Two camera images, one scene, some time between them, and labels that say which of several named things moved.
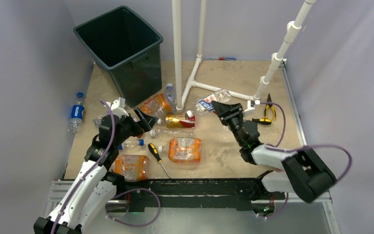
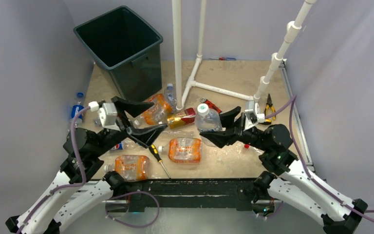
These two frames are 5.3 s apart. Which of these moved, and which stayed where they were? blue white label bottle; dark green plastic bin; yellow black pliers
Moved: blue white label bottle
Stayed: dark green plastic bin; yellow black pliers
